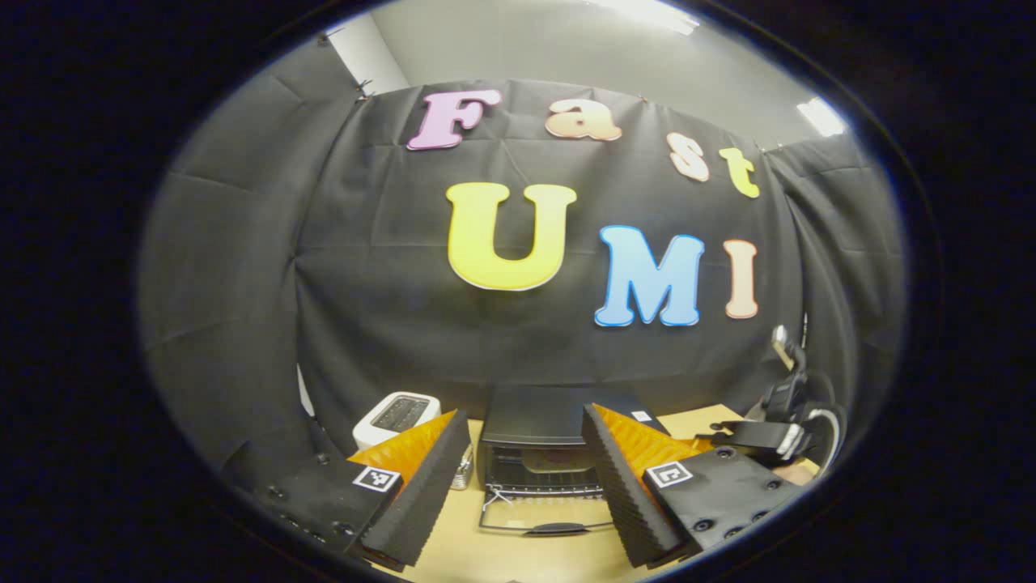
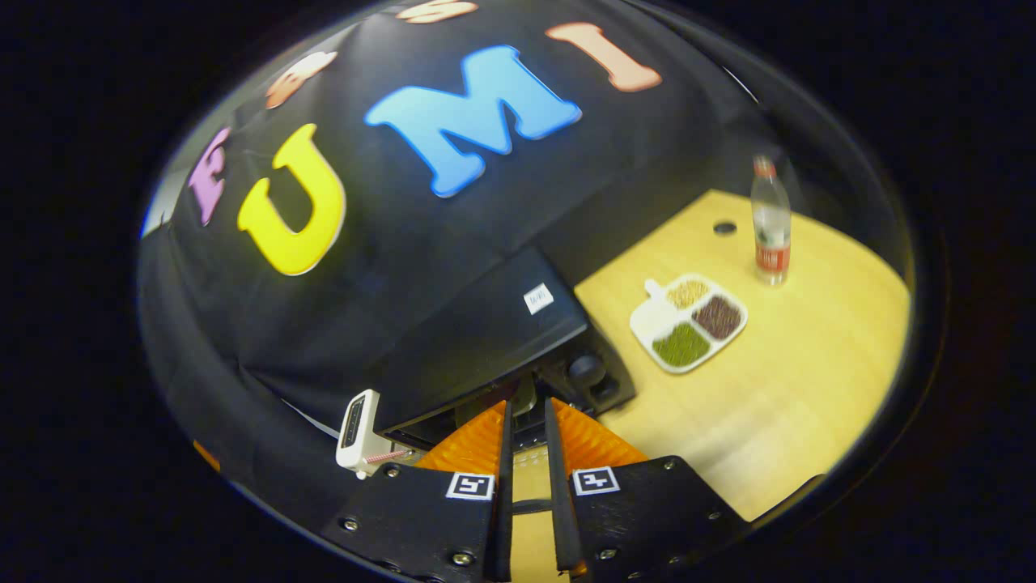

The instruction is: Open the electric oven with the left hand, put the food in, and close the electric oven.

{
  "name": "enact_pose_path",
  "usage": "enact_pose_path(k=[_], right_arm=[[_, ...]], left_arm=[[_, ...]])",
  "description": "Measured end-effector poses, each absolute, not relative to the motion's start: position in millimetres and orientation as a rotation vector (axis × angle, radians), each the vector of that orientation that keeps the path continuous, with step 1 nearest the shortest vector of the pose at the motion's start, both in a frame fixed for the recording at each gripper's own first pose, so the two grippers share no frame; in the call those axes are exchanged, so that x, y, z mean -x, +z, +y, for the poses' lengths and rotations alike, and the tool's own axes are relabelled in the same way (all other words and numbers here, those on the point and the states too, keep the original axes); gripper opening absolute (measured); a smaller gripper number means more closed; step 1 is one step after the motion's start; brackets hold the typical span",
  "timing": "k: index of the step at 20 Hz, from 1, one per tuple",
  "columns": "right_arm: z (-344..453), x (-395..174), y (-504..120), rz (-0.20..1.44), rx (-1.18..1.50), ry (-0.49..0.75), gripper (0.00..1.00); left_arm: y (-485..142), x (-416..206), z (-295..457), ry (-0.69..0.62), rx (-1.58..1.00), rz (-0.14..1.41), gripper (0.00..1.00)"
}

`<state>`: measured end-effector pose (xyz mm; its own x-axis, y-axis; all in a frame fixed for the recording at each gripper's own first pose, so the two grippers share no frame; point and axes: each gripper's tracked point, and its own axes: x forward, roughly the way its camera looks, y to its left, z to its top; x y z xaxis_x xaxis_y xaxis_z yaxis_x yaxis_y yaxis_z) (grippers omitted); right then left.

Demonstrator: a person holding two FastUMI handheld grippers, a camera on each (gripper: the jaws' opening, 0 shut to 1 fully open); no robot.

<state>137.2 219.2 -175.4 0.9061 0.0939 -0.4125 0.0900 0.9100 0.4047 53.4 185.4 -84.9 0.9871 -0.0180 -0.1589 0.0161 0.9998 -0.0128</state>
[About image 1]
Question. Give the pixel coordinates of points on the small ceiling light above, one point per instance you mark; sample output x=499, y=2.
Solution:
x=821, y=117

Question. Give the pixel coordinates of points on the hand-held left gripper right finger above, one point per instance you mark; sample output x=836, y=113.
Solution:
x=619, y=494

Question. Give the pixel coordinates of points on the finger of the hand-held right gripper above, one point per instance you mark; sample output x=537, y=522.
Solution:
x=753, y=439

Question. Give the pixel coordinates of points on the black electric oven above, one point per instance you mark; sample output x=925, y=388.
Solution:
x=534, y=417

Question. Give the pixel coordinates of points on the white toaster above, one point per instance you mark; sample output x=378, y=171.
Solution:
x=396, y=414

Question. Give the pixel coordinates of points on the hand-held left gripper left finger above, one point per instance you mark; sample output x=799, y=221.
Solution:
x=425, y=494

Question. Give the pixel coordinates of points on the black backdrop cloth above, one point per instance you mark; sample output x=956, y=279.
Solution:
x=486, y=340

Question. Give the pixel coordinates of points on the cream square plate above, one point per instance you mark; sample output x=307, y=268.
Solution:
x=558, y=461

